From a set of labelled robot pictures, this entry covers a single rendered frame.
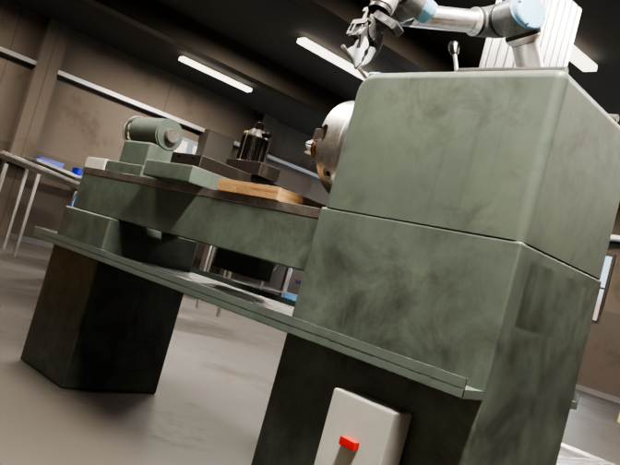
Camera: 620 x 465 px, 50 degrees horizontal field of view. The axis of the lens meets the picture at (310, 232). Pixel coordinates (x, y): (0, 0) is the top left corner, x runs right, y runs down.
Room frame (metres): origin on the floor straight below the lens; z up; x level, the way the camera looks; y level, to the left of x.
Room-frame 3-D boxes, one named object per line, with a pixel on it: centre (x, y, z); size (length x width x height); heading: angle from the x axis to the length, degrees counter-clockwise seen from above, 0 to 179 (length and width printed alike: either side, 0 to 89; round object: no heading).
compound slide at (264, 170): (2.52, 0.27, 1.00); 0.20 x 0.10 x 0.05; 46
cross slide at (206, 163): (2.50, 0.34, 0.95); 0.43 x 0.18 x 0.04; 136
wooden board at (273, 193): (2.25, 0.11, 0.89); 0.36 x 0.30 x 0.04; 136
